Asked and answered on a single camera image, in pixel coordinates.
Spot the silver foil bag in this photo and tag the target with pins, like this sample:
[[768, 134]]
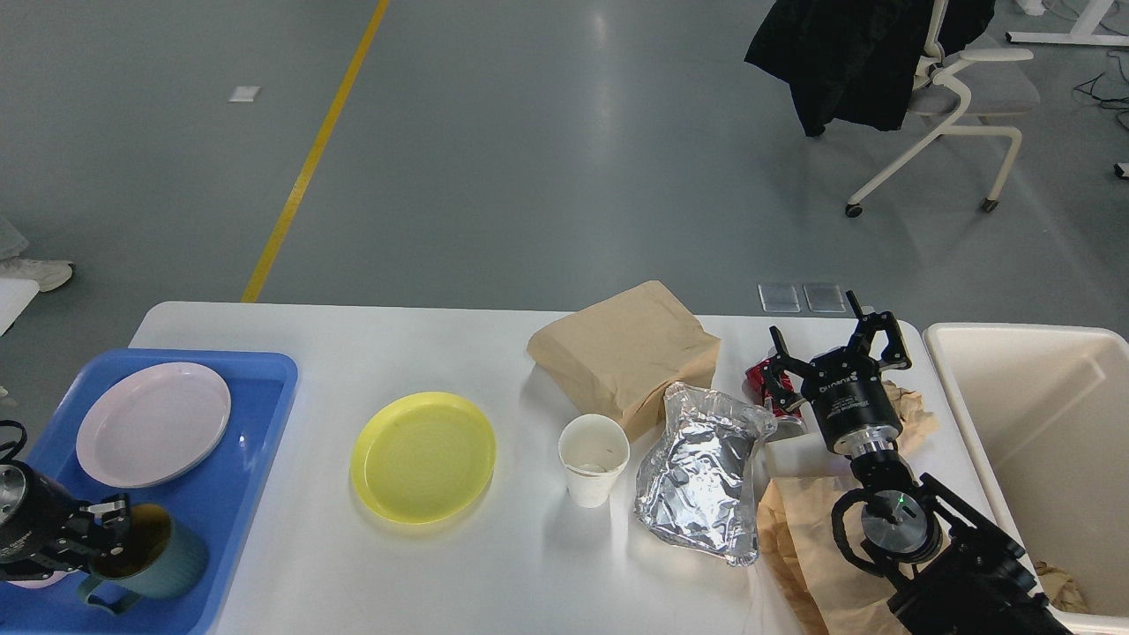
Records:
[[693, 488]]

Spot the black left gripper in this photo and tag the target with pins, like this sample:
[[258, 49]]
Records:
[[43, 523]]

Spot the right floor outlet plate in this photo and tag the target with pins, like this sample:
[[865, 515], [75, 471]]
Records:
[[824, 298]]

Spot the left floor outlet plate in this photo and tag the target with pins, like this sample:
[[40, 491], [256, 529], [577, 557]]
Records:
[[779, 298]]

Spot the white tissue block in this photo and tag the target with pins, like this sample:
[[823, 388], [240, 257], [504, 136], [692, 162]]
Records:
[[804, 456]]

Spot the blue plastic tray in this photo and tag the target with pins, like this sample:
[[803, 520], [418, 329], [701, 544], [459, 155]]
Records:
[[217, 499]]

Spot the floor outlet plate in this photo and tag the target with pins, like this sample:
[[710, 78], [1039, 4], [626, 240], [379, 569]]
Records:
[[824, 298], [779, 298]]

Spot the white office chair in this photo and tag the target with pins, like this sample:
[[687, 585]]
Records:
[[967, 94]]

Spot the yellow plate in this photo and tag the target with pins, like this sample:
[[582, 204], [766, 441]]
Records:
[[423, 458]]

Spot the black jacket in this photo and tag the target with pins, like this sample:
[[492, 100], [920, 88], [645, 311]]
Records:
[[853, 61]]

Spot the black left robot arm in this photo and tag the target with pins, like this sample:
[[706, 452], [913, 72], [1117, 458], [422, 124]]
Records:
[[9, 437]]

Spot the crumpled brown paper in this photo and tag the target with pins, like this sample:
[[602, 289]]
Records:
[[917, 423]]

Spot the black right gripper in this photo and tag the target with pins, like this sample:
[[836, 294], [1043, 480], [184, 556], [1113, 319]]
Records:
[[843, 386]]

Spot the pink mug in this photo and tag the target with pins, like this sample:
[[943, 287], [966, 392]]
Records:
[[52, 579]]

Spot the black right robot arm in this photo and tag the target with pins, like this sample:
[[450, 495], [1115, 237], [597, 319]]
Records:
[[952, 570]]

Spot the white desk leg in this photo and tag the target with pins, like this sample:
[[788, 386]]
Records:
[[1084, 31]]

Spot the white paper cup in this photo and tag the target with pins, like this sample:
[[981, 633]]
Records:
[[593, 451]]

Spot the crushed red can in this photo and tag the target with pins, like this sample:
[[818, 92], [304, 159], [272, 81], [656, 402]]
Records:
[[787, 425]]

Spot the flat brown paper bag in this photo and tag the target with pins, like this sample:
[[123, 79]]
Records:
[[827, 594]]

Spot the pink plate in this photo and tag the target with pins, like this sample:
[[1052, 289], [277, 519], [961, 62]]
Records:
[[154, 425]]

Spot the dark green mug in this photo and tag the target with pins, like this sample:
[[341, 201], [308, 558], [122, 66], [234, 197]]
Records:
[[160, 558]]

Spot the person in light clothes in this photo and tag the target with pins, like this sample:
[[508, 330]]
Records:
[[49, 273]]

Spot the white waste bin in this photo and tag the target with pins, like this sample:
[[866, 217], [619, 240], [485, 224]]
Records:
[[1044, 412]]

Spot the crumpled paper in bin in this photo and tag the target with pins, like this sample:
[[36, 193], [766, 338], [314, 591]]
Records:
[[1062, 589]]

